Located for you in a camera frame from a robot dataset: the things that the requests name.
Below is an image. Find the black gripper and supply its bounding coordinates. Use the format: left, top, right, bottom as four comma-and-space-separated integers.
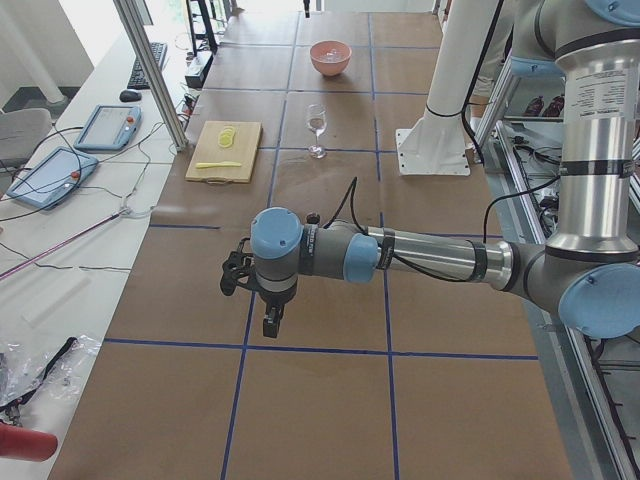
259, 285, 296, 337

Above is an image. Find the clear wine glass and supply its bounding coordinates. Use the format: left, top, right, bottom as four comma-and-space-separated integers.
306, 104, 327, 159

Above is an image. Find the pile of ice cubes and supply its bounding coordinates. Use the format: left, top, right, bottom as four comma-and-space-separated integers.
319, 48, 344, 64

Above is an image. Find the reach grabber tool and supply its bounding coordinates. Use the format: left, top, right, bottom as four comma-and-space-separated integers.
1, 206, 154, 281

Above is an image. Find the yellow plastic knife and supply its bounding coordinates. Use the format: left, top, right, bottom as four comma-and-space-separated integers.
195, 161, 242, 169

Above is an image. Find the bamboo cutting board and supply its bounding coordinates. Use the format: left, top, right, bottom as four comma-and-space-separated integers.
185, 121, 262, 183

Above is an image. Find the lemon slice one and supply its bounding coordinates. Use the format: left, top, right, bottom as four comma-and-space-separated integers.
218, 136, 234, 149

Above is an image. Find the clear plastic bag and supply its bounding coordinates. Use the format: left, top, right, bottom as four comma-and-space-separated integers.
1, 335, 102, 410

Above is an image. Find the far blue teach pendant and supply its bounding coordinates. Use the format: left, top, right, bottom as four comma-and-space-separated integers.
74, 105, 142, 152

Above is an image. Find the blue teach pendant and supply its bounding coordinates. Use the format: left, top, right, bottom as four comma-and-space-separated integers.
7, 147, 98, 209
74, 105, 142, 152

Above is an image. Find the near blue teach pendant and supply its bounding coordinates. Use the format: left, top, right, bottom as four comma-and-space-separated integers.
7, 147, 98, 209

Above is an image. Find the black computer mouse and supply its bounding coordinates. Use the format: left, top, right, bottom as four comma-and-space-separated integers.
119, 89, 142, 103

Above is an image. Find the pink bowl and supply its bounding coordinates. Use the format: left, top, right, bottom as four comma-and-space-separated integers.
309, 40, 352, 77

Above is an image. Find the red cylinder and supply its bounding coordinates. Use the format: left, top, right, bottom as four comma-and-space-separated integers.
1, 424, 58, 462

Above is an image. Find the black keyboard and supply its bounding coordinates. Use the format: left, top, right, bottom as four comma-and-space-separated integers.
126, 41, 169, 90

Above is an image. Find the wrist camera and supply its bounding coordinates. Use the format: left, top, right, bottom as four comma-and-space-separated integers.
220, 237, 258, 296

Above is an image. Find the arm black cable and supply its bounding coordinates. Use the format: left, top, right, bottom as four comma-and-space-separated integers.
319, 176, 566, 282

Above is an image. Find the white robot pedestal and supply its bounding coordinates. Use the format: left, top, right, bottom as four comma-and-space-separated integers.
396, 0, 503, 176

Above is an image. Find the aluminium frame post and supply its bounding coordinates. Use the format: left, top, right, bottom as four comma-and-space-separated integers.
113, 0, 188, 152

